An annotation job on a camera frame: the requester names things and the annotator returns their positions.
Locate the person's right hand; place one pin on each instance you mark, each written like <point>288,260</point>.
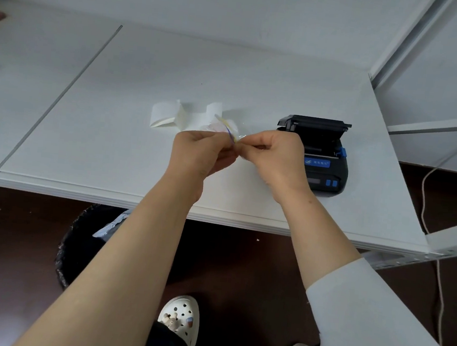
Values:
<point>281,164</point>

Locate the person's left hand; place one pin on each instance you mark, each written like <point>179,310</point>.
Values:
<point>194,155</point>

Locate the black portable printer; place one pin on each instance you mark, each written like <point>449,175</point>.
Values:
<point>325,176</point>

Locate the clear plastic zip bag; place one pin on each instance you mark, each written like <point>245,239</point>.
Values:
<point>232,129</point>

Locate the curled white paper strip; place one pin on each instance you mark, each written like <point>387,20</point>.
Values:
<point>161,114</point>

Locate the person's left forearm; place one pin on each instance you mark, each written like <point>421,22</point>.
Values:
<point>122,269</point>

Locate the person's right forearm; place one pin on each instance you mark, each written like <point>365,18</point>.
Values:
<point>342,290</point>

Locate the person's left white clog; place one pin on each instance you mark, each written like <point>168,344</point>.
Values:
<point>186,316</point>

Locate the grey plastic mailer bag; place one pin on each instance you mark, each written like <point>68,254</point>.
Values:
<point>110,226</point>

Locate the trash bin with black liner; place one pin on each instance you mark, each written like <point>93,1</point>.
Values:
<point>76,245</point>

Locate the white metal shelf frame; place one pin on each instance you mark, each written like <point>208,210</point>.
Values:
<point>456,237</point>

